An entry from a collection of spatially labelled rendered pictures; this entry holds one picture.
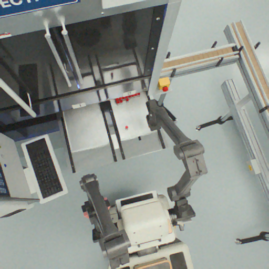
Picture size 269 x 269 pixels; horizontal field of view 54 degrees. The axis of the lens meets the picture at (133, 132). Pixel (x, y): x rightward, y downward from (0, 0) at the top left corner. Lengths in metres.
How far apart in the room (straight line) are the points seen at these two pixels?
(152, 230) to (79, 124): 0.92
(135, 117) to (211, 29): 1.89
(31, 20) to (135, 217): 0.91
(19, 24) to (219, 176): 2.30
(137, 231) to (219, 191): 1.65
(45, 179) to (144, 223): 0.87
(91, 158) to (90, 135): 0.16
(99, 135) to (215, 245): 1.60
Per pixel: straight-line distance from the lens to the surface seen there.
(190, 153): 1.08
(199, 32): 3.38
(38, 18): 1.04
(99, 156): 1.80
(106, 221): 1.10
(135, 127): 1.83
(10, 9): 0.99
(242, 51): 2.21
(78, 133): 1.85
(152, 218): 1.27
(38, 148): 1.94
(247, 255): 2.93
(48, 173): 1.90
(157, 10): 1.15
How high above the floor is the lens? 2.64
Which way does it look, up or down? 75 degrees down
